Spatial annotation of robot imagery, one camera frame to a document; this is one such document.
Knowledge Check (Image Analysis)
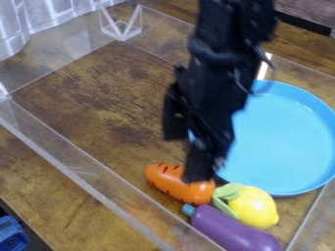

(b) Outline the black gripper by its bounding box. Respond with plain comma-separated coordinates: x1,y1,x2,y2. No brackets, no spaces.
163,38,260,183

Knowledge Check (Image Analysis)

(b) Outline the orange toy carrot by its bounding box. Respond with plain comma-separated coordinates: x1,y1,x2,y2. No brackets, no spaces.
146,163,216,206

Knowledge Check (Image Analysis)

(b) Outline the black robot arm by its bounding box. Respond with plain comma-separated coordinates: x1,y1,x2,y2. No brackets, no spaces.
163,0,276,183

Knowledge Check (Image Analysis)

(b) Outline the blue round tray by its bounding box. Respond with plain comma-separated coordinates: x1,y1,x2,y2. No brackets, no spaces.
216,80,335,197

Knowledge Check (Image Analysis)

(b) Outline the yellow toy lemon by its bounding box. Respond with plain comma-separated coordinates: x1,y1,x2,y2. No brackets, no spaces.
212,183,279,229

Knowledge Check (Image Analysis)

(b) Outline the purple toy eggplant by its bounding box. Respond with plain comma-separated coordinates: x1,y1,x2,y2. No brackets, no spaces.
182,204,283,251

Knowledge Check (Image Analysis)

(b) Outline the dark baseboard strip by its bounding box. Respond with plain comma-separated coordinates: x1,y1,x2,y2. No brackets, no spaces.
276,11,331,37

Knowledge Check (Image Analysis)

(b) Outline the white grid curtain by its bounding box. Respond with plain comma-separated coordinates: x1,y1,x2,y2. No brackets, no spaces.
0,0,126,61

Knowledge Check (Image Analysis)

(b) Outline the blue plastic object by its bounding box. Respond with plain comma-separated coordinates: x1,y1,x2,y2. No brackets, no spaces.
0,216,31,251

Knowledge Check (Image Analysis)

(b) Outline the clear acrylic enclosure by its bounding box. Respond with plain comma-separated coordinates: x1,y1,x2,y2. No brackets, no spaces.
0,0,223,251

